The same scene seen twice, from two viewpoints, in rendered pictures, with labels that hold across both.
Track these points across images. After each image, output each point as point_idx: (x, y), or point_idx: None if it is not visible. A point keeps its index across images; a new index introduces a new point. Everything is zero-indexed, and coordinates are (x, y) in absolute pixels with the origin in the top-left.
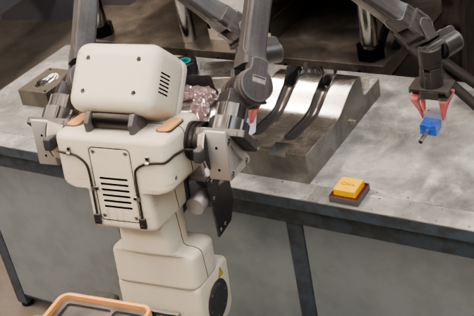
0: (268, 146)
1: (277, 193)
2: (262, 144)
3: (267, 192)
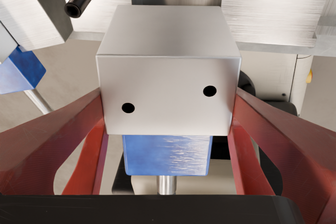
0: (299, 19)
1: (321, 49)
2: (262, 14)
3: (290, 51)
